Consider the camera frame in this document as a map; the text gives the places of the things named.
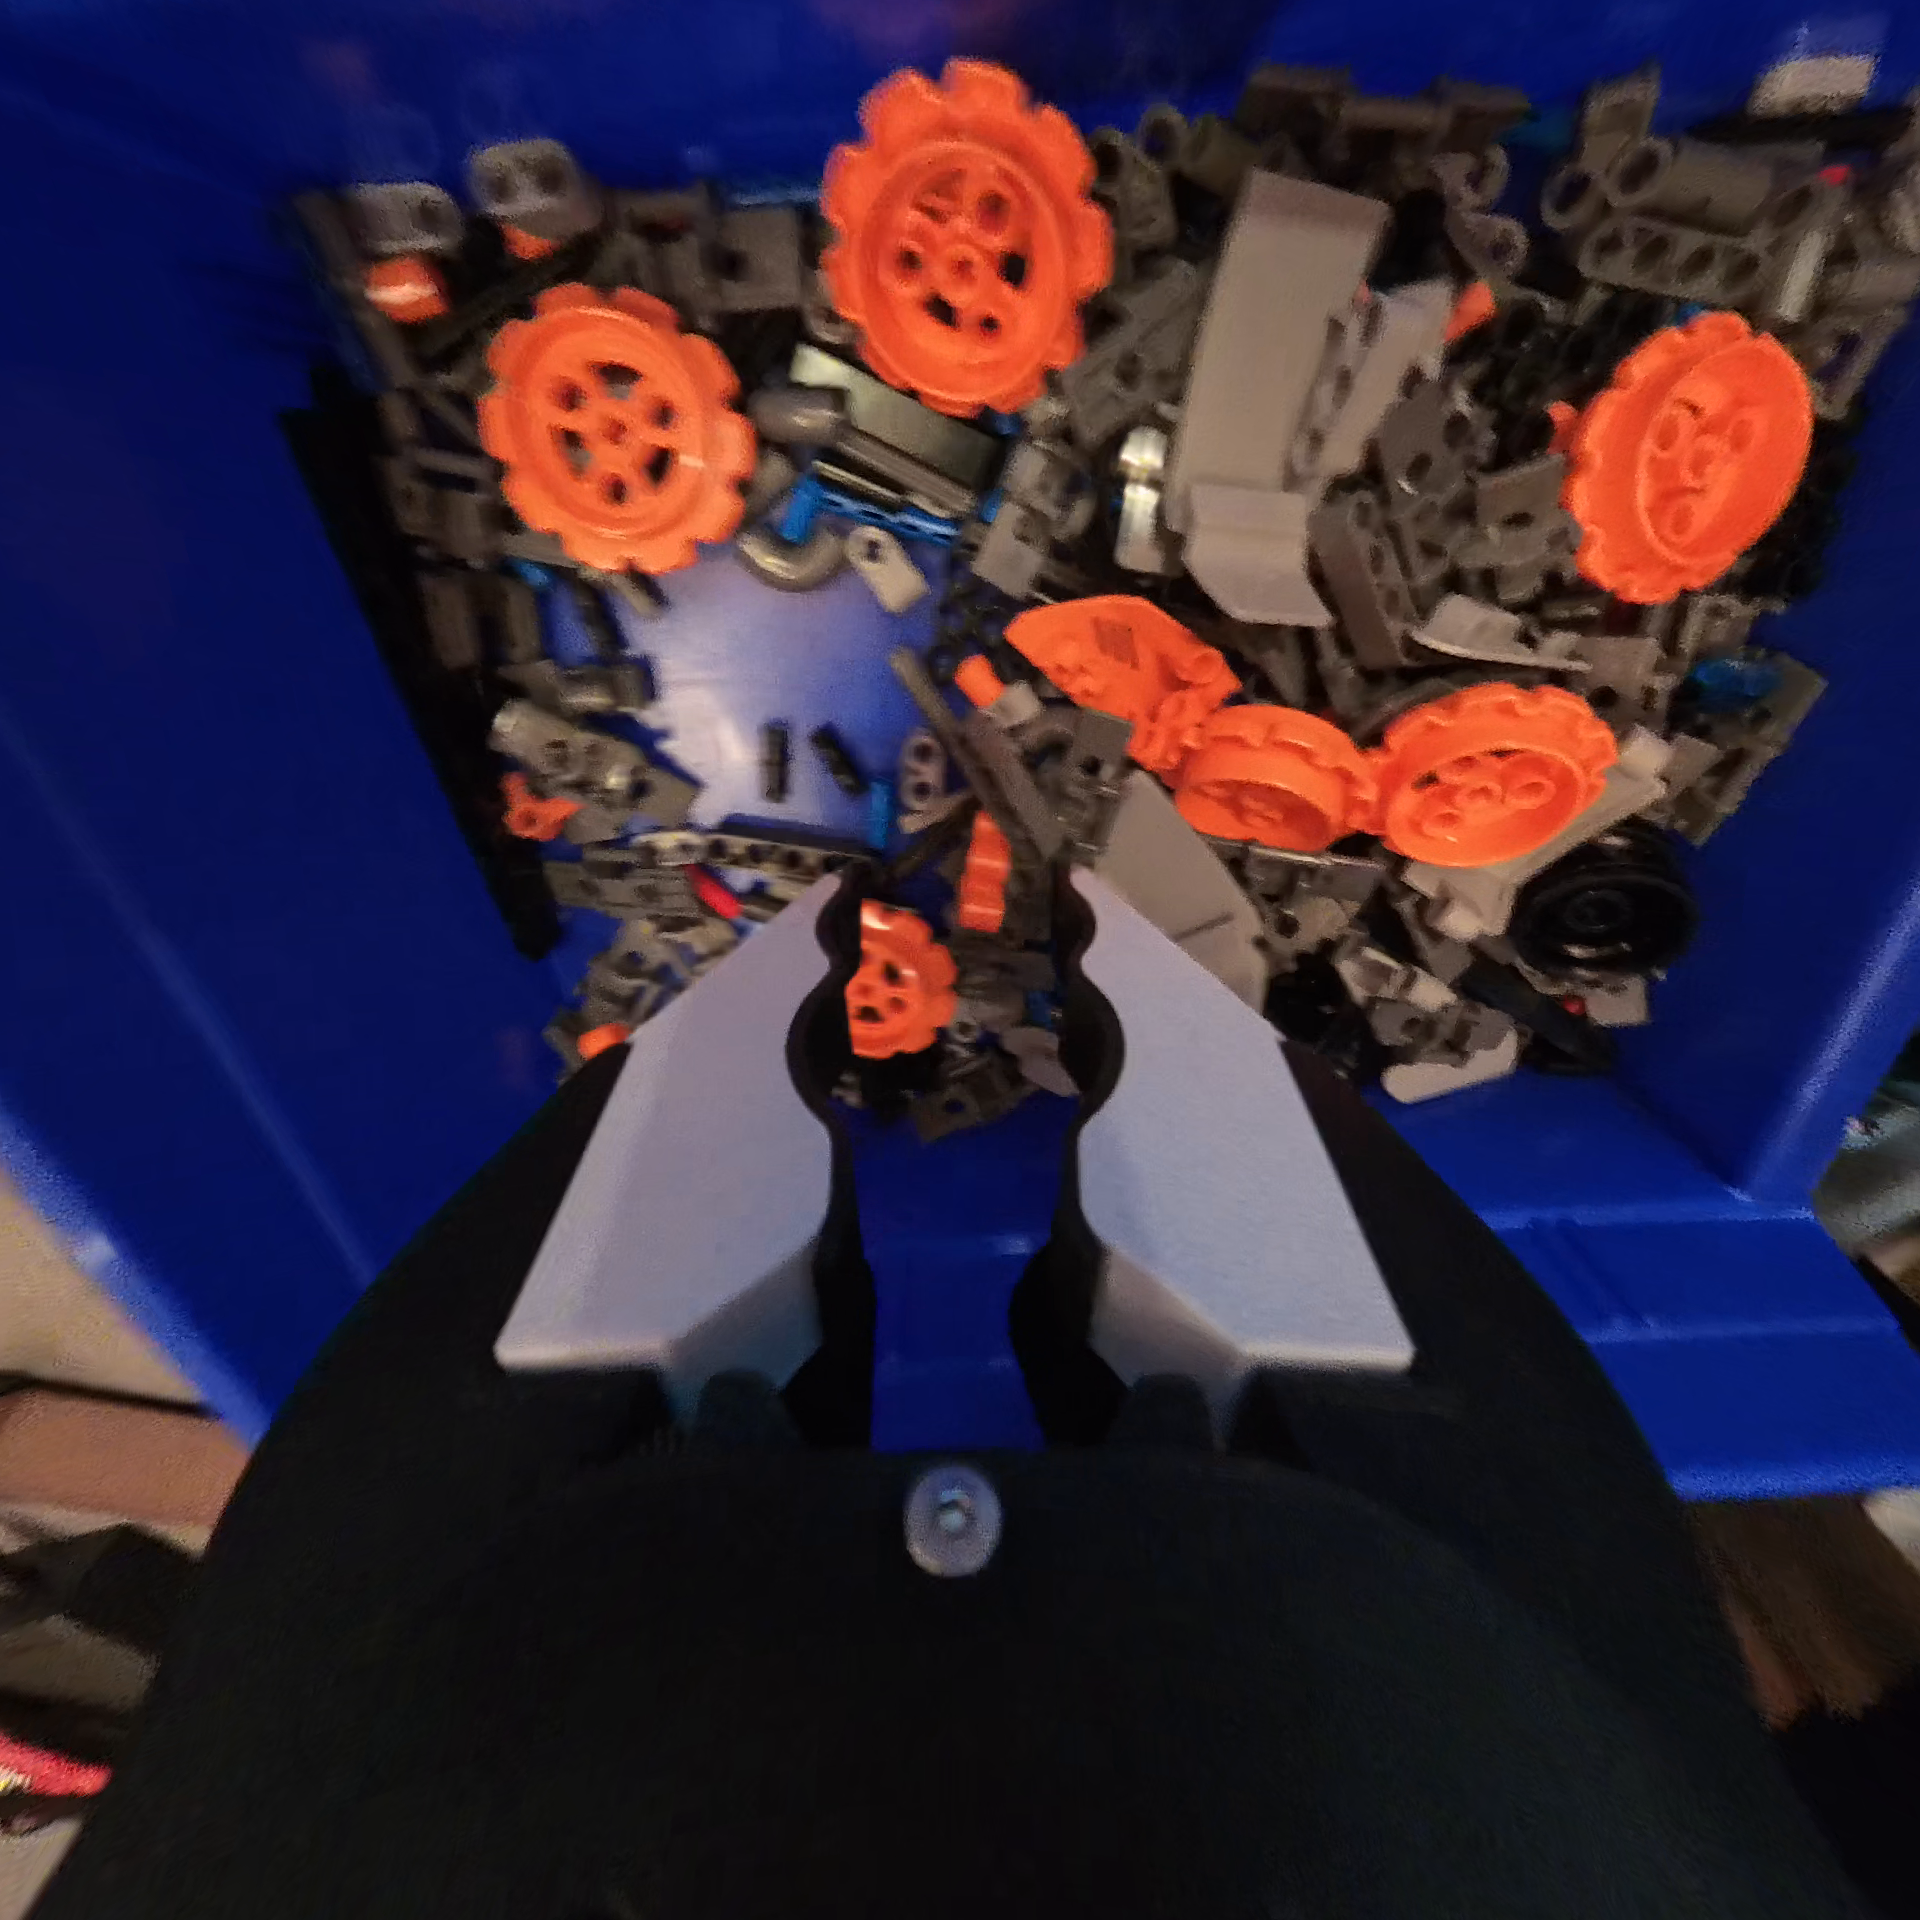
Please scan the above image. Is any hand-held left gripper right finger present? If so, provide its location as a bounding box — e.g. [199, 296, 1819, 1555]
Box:
[1007, 871, 1415, 1450]

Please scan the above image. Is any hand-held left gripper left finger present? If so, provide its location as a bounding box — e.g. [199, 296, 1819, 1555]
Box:
[496, 873, 875, 1450]

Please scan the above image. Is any orange toothed toy wheel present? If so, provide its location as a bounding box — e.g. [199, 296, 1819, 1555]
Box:
[843, 896, 962, 1059]

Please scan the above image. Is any blue plastic bin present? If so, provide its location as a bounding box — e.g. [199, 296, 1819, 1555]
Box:
[0, 0, 1920, 1504]

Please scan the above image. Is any pile of toy building parts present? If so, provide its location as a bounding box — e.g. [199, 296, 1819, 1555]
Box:
[281, 56, 1882, 1145]

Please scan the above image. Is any black power adapter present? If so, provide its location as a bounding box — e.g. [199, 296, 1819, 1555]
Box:
[0, 1522, 201, 1713]

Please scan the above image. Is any red flat item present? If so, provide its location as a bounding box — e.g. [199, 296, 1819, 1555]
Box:
[0, 1721, 120, 1829]

